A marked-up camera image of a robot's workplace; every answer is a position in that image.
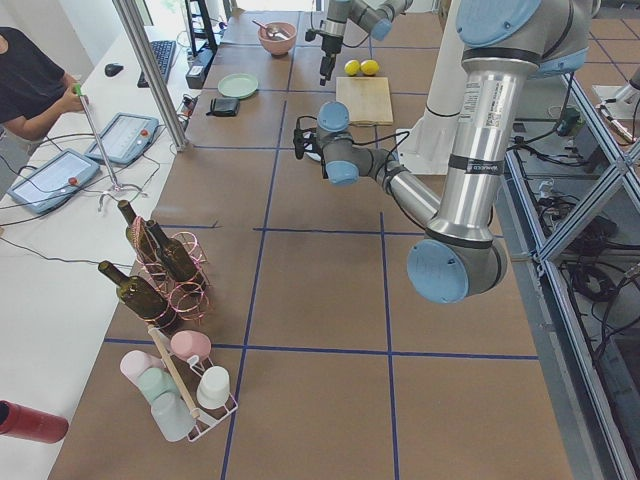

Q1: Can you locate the dark folded cloth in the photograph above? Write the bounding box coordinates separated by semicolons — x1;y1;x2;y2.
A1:
206;97;240;117

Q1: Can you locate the copper wire bottle rack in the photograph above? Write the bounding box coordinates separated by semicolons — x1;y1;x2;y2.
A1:
126;216;210;324

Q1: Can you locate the pink bowl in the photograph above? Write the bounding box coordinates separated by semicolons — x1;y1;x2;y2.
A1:
258;22;297;56

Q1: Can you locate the pale green cup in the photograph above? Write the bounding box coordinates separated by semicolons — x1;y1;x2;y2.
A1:
136;367;177;404

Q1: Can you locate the dark wine bottle middle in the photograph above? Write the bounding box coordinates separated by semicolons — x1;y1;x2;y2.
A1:
145;219;206;293

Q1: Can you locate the pink cup on rack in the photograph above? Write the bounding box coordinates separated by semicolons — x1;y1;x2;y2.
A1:
170;330;212;361

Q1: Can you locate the yellow lemon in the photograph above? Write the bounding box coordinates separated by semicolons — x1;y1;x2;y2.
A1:
343;59;360;77
360;59;380;76

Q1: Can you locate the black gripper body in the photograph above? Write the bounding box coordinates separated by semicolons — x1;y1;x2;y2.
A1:
305;28;344;63
293;115;320;160

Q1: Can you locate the teach pendant near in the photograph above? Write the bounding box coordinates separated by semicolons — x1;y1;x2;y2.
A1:
8;149;99;214

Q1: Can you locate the dark wine bottle back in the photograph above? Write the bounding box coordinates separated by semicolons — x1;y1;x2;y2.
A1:
118;200;162;275

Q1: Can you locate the grey blue cup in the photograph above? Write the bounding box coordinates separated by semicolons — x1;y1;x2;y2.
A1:
150;392;196;442

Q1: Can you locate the wooden rack handle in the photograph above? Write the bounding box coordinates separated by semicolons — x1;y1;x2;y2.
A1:
148;328;200;419

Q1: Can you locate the white wire cup rack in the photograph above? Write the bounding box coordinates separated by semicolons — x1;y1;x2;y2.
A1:
148;328;238;442

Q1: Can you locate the light pink cup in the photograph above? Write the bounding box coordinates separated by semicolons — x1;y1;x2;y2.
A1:
120;350;165;384

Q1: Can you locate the green plate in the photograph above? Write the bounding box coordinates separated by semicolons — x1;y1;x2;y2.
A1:
217;73;259;99

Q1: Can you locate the white cup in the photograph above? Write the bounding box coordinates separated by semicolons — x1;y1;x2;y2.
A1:
196;366;230;410

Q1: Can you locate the yellow lemon left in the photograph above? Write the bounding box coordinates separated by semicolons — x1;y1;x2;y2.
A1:
343;59;360;77

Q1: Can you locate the light blue plate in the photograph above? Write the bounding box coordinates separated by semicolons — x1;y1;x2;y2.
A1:
305;151;321;162

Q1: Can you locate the black computer mouse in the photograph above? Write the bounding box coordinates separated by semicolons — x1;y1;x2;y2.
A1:
104;63;124;78

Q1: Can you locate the metal stand with green tip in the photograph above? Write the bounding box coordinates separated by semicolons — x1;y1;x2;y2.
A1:
72;83;148;212

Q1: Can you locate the metal scoop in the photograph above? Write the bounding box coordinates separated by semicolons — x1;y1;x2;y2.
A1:
253;20;290;40

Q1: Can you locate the black keyboard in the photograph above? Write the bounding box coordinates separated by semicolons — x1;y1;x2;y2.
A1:
150;40;177;83

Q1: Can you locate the yellow lemon right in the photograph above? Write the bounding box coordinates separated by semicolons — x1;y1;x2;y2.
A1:
360;59;380;76

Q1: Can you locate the wooden cutting board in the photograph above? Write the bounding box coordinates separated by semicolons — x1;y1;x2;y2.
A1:
336;77;394;126

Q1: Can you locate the aluminium frame post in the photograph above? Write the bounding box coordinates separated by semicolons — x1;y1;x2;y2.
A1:
112;0;188;152

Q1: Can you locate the teach pendant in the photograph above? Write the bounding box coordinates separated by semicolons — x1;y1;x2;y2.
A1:
100;112;159;166
8;149;99;214

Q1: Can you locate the dark wine bottle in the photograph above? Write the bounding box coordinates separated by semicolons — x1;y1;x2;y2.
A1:
145;219;206;293
118;200;162;275
98;260;182;335

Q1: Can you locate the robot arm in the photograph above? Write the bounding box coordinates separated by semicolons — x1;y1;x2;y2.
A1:
293;1;596;303
305;0;413;86

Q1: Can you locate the red bottle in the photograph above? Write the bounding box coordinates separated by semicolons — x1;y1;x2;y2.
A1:
1;400;69;444

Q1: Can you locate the teach pendant far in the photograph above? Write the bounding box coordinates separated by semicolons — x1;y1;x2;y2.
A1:
100;112;159;166

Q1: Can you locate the dark wine bottle front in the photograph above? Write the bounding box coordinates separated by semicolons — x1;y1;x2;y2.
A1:
98;260;182;335

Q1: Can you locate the person in black shirt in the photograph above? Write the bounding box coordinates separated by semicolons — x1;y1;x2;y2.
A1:
1;26;83;141

